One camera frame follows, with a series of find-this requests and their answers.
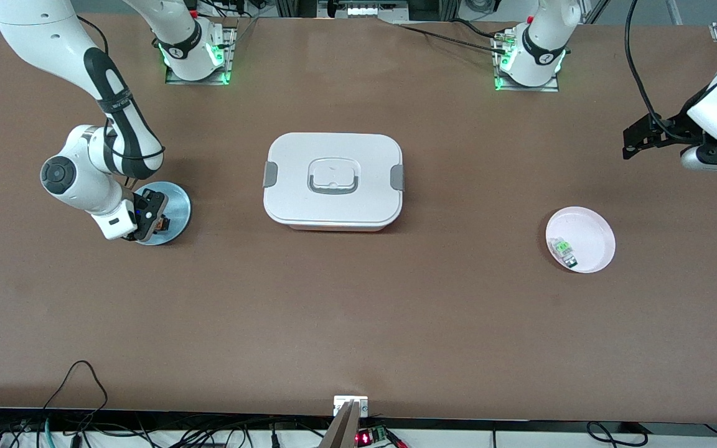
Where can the green and clear switch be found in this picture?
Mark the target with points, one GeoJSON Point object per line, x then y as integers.
{"type": "Point", "coordinates": [564, 252]}

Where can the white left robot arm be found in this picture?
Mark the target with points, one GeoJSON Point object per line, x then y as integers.
{"type": "Point", "coordinates": [539, 43]}

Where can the grey camera mount bar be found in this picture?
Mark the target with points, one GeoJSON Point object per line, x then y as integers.
{"type": "Point", "coordinates": [341, 429]}

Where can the white lidded lunch box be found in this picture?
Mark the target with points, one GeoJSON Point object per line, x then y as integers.
{"type": "Point", "coordinates": [333, 205]}

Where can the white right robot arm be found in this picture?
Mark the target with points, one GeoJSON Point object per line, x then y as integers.
{"type": "Point", "coordinates": [78, 174]}

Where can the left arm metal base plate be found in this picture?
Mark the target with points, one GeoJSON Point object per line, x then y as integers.
{"type": "Point", "coordinates": [551, 87]}

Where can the light blue round plate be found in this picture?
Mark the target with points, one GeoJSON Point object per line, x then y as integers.
{"type": "Point", "coordinates": [178, 205]}

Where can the circuit board with red display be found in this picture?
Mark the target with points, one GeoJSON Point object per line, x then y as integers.
{"type": "Point", "coordinates": [368, 437]}

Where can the pink round plate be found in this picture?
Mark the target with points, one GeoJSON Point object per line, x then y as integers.
{"type": "Point", "coordinates": [589, 233]}

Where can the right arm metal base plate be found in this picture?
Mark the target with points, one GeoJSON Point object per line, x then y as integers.
{"type": "Point", "coordinates": [232, 46]}

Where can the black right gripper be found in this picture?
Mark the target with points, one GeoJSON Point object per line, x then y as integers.
{"type": "Point", "coordinates": [152, 205]}

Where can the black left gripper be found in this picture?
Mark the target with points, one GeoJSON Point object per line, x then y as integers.
{"type": "Point", "coordinates": [673, 126]}

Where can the white metal table bracket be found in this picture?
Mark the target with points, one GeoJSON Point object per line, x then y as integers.
{"type": "Point", "coordinates": [341, 402]}

